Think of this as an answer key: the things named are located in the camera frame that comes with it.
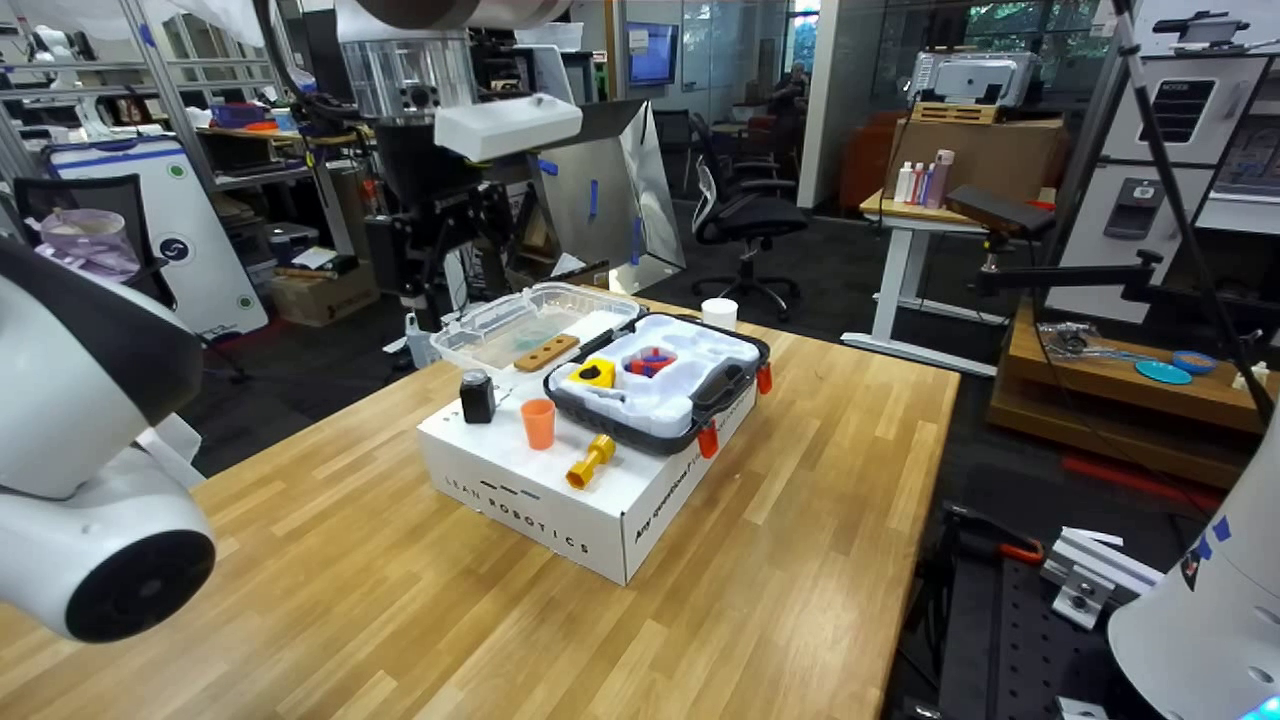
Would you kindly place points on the red blue toy pieces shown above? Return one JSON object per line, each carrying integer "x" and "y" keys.
{"x": 648, "y": 360}

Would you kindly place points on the white panel cart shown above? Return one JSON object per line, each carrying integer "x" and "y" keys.
{"x": 196, "y": 257}

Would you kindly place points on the black office chair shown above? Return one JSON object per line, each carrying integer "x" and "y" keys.
{"x": 750, "y": 213}

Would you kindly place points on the wooden flat piece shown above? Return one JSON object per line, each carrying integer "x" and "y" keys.
{"x": 546, "y": 352}

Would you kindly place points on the white cardboard box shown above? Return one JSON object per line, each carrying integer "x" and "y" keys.
{"x": 604, "y": 526}

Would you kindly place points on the orange plastic cup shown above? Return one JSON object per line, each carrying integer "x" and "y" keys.
{"x": 537, "y": 423}

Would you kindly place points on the small white cup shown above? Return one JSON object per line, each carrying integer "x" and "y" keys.
{"x": 717, "y": 312}

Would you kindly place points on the grey black organizer case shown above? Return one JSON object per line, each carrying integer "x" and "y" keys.
{"x": 663, "y": 412}

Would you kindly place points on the clear plastic lid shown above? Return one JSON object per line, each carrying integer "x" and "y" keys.
{"x": 521, "y": 322}

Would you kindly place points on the white standing desk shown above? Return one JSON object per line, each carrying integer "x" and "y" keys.
{"x": 911, "y": 322}

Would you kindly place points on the yellow plastic bolt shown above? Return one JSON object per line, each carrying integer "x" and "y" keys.
{"x": 595, "y": 459}

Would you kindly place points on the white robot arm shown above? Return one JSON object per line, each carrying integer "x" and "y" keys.
{"x": 97, "y": 521}

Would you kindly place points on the black salt cellar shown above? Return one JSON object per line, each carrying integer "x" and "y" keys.
{"x": 478, "y": 399}

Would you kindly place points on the yellow round toy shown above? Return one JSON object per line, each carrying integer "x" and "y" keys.
{"x": 596, "y": 375}

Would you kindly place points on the black camera stand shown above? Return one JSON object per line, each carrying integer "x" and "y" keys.
{"x": 1128, "y": 239}

